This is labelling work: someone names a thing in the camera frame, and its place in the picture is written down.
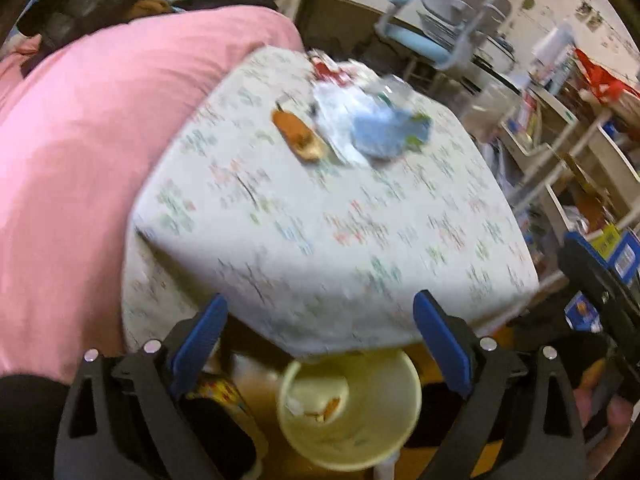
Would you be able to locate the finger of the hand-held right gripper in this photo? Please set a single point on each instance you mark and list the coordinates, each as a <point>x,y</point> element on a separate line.
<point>577,260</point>

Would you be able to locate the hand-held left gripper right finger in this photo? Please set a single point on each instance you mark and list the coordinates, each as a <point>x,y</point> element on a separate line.
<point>445,340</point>

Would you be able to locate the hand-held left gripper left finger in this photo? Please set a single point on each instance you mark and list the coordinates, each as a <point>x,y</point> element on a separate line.
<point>200,340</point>

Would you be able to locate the yellow plastic bin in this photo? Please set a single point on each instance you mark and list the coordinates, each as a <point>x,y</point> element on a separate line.
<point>372,410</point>

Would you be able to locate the carrot piece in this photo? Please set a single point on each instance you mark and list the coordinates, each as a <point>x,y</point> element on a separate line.
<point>331,404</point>
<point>299,135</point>

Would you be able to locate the blue snack packet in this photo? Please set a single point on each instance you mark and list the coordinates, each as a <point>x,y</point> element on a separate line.
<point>385,132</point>

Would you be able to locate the clear plastic bottle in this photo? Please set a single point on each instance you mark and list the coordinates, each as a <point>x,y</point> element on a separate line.
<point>395,89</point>

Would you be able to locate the large white tissue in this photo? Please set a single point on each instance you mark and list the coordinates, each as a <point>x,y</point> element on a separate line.
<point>334,110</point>

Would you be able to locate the red wrapper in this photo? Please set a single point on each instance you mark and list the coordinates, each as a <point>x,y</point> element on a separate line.
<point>330,69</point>

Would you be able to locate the person's right hand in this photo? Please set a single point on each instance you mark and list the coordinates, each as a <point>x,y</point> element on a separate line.
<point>607,420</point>

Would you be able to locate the yellow blue cardboard box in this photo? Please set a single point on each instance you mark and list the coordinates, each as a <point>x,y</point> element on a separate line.
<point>612,247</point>

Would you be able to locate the white book rack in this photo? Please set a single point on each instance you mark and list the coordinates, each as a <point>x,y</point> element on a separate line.
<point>530,125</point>
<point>600,160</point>

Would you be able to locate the floral tablecloth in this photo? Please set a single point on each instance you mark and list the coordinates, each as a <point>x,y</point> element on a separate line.
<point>320,240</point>

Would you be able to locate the clear plastic bag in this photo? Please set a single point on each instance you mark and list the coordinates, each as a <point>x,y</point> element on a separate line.
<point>492,105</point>

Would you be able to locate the red bag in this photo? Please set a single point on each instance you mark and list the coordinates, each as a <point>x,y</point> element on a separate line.
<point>605,80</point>

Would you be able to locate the pink blanket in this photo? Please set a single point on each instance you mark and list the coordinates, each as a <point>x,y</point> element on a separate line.
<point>80,160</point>

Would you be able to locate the blue grey desk chair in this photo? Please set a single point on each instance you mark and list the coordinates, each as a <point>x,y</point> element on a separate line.
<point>442,20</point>

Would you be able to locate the brown fur garment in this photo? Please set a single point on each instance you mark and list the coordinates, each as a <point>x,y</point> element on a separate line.
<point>150,6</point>

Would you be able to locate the black puffer jacket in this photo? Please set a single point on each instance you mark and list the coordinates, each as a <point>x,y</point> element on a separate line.
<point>80,5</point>

